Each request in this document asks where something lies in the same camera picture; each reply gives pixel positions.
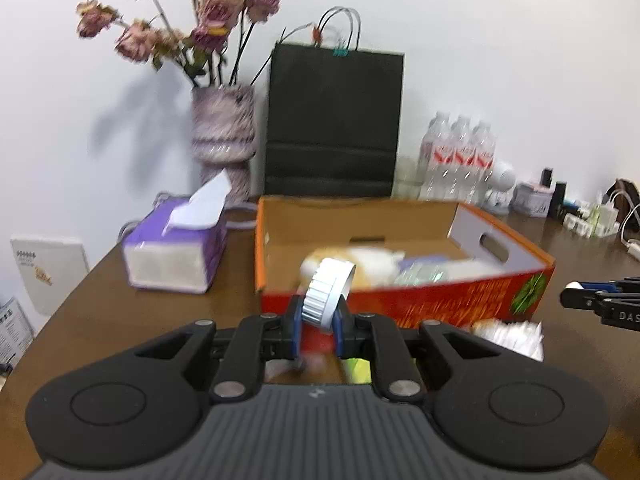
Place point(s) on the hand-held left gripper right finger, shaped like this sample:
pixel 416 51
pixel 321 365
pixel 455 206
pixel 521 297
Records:
pixel 338 330

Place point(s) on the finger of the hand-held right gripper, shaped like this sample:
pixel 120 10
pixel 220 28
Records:
pixel 612 284
pixel 615 312

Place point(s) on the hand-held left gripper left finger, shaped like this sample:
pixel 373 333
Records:
pixel 295 327

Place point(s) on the white ribbed round cap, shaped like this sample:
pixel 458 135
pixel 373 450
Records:
pixel 325 290

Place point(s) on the orange cardboard box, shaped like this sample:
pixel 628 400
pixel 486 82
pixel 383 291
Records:
pixel 450 300

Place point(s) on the green packet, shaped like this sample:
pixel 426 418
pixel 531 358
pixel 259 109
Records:
pixel 360 372

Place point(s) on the white power strip with chargers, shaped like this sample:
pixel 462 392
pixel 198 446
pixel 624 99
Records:
pixel 595 220

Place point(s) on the orange and white plush toy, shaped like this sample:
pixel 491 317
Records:
pixel 372 262

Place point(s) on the brown bag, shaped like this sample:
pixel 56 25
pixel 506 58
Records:
pixel 627 192

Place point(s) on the clear plastic bag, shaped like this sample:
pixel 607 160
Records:
pixel 425 272

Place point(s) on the white plastic packet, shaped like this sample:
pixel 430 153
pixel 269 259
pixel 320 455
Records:
pixel 510 337

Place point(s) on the small grey box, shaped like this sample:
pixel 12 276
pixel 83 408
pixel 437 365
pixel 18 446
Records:
pixel 532 200

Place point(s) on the purple tissue pack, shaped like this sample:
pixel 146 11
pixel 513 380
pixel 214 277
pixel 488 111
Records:
pixel 170 255

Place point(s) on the white robot figurine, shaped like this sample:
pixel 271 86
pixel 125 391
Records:
pixel 501 182

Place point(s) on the clear glass jar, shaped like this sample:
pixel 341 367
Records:
pixel 407 180

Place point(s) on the clear water bottle red label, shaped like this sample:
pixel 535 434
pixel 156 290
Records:
pixel 434 160
pixel 482 160
pixel 460 160

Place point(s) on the mottled purple ceramic vase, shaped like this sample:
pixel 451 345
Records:
pixel 222 125

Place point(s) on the black paper bag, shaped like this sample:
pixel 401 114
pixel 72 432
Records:
pixel 332 110

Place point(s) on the white booklet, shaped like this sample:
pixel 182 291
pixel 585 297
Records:
pixel 50 275

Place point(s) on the teal binder clip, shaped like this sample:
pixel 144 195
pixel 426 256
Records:
pixel 340 52

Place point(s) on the printed leaflet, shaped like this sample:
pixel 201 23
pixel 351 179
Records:
pixel 14 332

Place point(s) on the dried pink flowers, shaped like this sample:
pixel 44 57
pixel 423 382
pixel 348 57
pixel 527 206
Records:
pixel 215 10

